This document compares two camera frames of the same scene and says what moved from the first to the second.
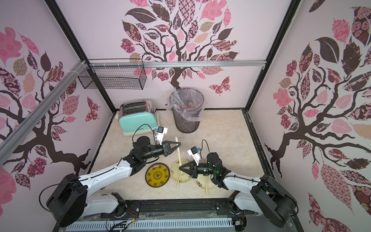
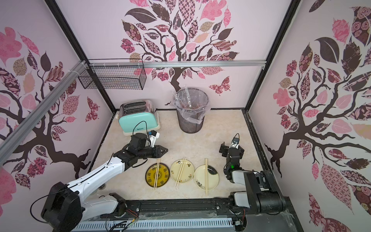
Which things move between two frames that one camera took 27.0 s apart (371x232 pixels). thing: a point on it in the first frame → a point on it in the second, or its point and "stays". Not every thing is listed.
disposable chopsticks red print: [206, 185] stays
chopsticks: [180, 174] stays
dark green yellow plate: [157, 175] stays
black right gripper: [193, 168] → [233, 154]
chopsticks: [179, 158] → [156, 174]
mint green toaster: [137, 117] stays
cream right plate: [200, 181] stays
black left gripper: [167, 148] → [159, 153]
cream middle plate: [175, 171] stays
